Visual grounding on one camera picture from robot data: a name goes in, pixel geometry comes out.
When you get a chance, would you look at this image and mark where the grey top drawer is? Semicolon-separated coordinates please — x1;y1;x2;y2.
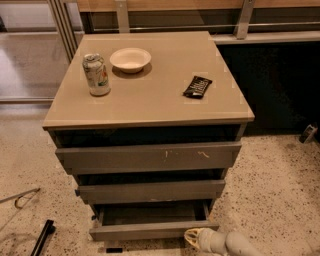
56;142;241;175

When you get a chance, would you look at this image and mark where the white green soda can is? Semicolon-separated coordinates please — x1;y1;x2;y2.
82;53;111;96

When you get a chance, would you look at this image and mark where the grey bottom drawer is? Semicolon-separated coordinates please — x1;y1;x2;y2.
89;200;219;241

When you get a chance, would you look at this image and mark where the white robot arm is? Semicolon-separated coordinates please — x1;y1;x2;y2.
184;228;264;256

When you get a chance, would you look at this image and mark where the grey metal rod on floor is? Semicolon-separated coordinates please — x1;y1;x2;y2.
0;187;40;209

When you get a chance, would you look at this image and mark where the grey middle drawer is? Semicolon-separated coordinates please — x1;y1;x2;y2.
78;180;225;204

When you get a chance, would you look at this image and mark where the white paper bowl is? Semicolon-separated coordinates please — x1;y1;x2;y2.
110;48;151;74

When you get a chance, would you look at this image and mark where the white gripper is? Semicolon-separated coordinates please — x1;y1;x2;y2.
184;228;227;254

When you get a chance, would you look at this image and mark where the grey drawer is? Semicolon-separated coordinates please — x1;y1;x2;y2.
56;142;241;175
89;200;219;241
78;180;225;204

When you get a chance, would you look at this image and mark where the black snack bar wrapper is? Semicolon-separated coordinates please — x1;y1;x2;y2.
183;76;212;99

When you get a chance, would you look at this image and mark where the metal railing frame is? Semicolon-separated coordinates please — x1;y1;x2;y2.
45;0;320;58

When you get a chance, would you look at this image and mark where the grey drawer cabinet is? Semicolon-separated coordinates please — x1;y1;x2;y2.
42;31;256;254

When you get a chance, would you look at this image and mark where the small grey floor bracket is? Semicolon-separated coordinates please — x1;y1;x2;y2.
299;123;318;144

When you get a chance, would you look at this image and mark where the black bar on floor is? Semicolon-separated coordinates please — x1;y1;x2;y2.
30;219;56;256

